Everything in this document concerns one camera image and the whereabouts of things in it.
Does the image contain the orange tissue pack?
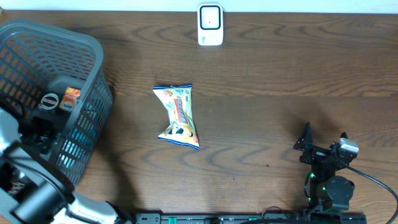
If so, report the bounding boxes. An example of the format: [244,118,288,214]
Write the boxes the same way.
[59,87,81,112]

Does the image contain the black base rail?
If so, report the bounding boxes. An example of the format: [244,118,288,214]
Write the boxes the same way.
[134,213,367,224]

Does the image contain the yellow snack bag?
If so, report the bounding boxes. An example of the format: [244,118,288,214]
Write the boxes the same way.
[152,84,200,149]

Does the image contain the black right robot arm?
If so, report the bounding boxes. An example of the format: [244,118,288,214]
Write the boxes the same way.
[293,122,359,213]

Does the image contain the green round-logo box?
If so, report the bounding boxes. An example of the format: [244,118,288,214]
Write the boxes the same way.
[38,93,60,111]

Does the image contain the white barcode scanner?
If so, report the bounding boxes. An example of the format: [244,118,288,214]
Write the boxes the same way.
[197,3,224,46]

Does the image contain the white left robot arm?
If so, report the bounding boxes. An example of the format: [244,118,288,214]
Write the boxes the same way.
[1,109,134,224]

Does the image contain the grey plastic shopping basket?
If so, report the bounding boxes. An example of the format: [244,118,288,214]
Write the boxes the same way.
[1,19,113,184]

